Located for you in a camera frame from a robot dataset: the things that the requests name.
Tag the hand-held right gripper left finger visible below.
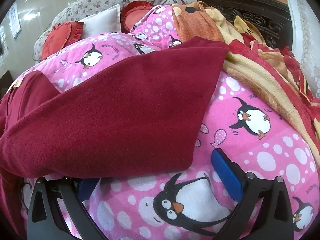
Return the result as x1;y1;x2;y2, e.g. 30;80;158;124
27;176;108;240

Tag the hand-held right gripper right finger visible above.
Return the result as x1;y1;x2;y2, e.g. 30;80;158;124
211;148;295;240

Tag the maroon fleece garment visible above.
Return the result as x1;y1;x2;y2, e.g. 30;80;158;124
0;36;230;240

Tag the pink penguin print blanket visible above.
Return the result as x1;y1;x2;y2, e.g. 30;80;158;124
15;4;320;240

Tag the red and yellow blanket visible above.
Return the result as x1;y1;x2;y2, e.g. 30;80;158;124
222;15;320;167

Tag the dark wooden side table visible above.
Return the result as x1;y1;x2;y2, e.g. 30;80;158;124
0;70;12;98

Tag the red heart cushion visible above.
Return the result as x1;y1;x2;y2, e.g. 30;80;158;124
120;1;156;32
41;21;85;60

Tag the white lace curtain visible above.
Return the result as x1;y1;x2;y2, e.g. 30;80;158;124
284;0;320;98

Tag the dark carved wooden cabinet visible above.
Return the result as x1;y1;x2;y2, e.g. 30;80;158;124
192;0;293;51

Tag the white pillow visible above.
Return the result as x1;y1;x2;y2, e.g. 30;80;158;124
79;4;122;39

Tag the wall calendar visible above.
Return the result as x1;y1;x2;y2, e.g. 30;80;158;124
9;4;22;39

